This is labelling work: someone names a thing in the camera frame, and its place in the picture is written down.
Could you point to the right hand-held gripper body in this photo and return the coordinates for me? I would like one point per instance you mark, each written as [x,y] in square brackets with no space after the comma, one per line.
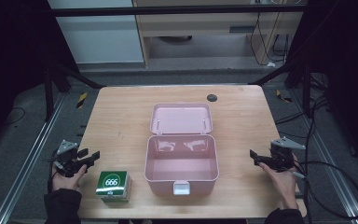
[282,155]

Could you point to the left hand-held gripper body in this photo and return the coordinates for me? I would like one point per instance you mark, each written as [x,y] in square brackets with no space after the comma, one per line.
[69,157]

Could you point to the green and white carton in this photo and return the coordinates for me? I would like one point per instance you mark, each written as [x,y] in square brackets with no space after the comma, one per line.
[112,183]

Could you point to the pink plastic storage box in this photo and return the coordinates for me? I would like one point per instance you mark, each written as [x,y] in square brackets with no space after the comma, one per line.
[181,161]

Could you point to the person's left hand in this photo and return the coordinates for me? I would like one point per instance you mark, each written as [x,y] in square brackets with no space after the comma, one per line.
[66,183]

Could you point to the person's right hand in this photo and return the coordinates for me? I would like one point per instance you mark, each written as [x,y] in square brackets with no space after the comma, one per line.
[283,183]

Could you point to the yellow black striped tape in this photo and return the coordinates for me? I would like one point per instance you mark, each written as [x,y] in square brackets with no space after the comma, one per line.
[81,100]
[283,97]

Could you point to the black metal stand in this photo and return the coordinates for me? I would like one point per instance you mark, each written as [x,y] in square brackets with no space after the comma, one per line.
[306,90]
[48,93]

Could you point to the black round table grommet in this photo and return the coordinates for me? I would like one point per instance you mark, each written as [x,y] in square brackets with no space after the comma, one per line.
[212,98]

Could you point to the dark curtain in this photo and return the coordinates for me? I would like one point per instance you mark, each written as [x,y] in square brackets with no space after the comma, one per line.
[12,62]
[345,62]

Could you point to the white cabinet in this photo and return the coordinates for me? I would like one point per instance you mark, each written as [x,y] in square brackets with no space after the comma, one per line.
[99,37]

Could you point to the black horizontal metal bar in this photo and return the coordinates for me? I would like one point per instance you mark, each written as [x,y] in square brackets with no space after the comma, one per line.
[167,11]

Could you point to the aluminium floor rail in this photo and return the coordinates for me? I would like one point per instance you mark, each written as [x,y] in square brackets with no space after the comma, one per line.
[28,161]
[332,174]

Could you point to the white wall plug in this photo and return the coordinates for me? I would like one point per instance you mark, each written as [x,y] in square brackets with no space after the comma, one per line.
[270,64]

